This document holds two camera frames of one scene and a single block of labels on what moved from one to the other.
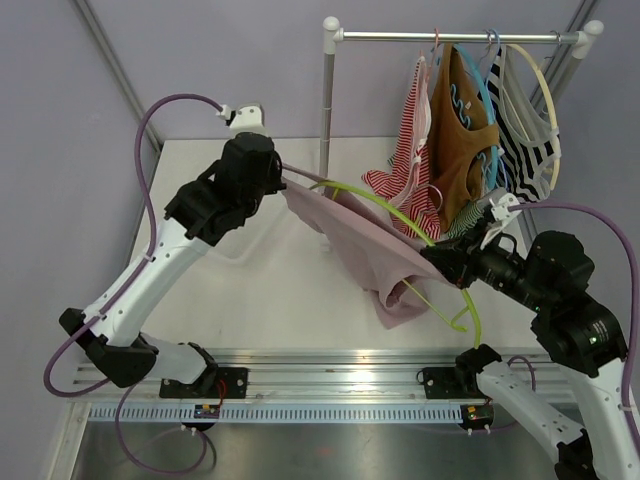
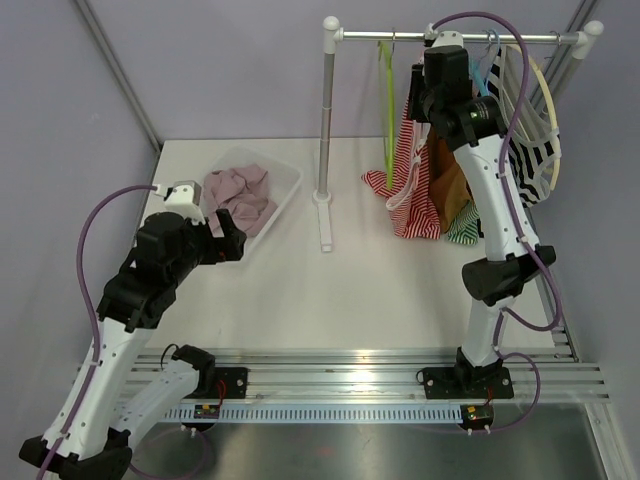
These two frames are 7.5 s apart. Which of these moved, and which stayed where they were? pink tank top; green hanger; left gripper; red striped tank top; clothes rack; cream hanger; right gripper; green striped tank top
Moved: right gripper; pink tank top; green hanger; left gripper
Stayed: green striped tank top; red striped tank top; cream hanger; clothes rack
